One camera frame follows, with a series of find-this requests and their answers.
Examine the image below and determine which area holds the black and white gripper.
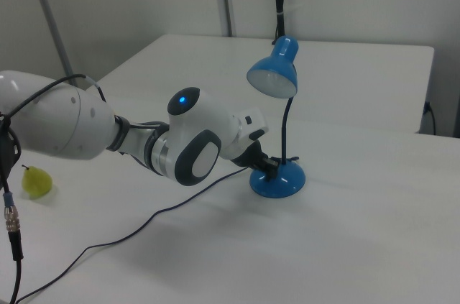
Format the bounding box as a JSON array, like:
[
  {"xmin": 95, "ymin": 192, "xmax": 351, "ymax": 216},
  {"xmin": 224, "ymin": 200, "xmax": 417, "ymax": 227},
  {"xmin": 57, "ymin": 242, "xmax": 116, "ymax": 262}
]
[{"xmin": 225, "ymin": 105, "xmax": 281, "ymax": 180}]

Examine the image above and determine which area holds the blue desk lamp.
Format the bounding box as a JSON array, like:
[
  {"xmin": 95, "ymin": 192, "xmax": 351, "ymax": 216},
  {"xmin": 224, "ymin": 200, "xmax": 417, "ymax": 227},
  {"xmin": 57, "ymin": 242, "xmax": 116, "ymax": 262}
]
[{"xmin": 246, "ymin": 34, "xmax": 307, "ymax": 200}]

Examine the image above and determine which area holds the white side table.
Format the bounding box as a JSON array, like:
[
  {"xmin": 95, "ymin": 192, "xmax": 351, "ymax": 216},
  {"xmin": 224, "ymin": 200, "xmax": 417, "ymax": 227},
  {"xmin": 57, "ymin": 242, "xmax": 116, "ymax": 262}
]
[{"xmin": 96, "ymin": 33, "xmax": 436, "ymax": 137}]

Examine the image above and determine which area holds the green pear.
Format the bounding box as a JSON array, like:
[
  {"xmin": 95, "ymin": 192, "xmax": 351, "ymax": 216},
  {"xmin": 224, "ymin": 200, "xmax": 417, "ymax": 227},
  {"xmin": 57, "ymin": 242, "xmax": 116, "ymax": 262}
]
[{"xmin": 21, "ymin": 164, "xmax": 54, "ymax": 200}]

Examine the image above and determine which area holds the black lamp power cable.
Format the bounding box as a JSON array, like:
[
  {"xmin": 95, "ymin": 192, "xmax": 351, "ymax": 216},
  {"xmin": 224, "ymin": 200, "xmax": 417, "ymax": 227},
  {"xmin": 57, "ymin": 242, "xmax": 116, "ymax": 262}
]
[{"xmin": 16, "ymin": 167, "xmax": 252, "ymax": 303}]

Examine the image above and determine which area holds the thin dark wall cable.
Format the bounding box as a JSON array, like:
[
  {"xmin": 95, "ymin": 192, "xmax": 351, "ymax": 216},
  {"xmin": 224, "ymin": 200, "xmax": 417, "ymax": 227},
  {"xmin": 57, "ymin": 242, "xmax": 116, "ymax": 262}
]
[{"xmin": 425, "ymin": 100, "xmax": 438, "ymax": 136}]

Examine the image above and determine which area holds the black robot cable with connector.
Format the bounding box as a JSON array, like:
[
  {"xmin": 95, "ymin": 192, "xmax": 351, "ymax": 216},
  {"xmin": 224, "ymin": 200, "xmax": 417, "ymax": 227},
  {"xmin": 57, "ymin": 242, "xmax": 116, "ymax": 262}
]
[{"xmin": 0, "ymin": 73, "xmax": 108, "ymax": 304}]

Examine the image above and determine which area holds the grey metal frame post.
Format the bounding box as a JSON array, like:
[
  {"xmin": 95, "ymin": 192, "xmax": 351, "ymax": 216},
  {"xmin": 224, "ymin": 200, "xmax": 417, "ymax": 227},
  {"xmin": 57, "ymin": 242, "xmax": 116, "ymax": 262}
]
[{"xmin": 24, "ymin": 0, "xmax": 77, "ymax": 86}]

